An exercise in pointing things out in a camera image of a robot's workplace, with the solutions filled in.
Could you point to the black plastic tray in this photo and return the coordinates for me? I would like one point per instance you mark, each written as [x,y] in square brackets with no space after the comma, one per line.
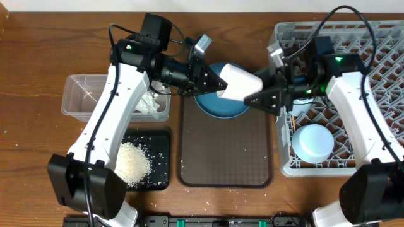
[156,145]

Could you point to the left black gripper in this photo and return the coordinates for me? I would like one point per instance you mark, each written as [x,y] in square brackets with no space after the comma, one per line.
[199,76]

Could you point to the large white tissue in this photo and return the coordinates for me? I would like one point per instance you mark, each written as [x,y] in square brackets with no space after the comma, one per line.
[147,104]

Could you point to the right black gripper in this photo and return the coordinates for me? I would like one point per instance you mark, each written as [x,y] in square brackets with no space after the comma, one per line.
[285,86]

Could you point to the brown serving tray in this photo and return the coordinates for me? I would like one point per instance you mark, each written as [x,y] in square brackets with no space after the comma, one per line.
[217,152]

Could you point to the dark blue plate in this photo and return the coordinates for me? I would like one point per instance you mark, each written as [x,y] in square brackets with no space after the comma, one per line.
[219,107]

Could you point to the white bowl blue rim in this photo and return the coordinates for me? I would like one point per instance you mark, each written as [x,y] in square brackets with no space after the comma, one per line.
[312,143]

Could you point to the grey dishwasher rack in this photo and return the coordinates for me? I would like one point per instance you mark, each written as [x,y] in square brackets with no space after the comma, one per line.
[386,79]

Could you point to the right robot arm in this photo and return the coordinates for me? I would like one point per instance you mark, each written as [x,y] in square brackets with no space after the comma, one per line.
[374,192]

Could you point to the pile of white rice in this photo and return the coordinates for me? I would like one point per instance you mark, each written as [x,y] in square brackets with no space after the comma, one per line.
[132,164]

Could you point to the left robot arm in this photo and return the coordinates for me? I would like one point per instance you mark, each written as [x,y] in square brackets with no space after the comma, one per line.
[84,179]

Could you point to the clear plastic bin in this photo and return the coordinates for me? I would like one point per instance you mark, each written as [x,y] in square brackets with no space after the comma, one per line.
[82,92]

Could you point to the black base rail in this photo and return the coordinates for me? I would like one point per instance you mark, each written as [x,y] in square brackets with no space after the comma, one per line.
[276,221]

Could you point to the pink cup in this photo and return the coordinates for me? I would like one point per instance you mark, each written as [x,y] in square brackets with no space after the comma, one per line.
[240,83]

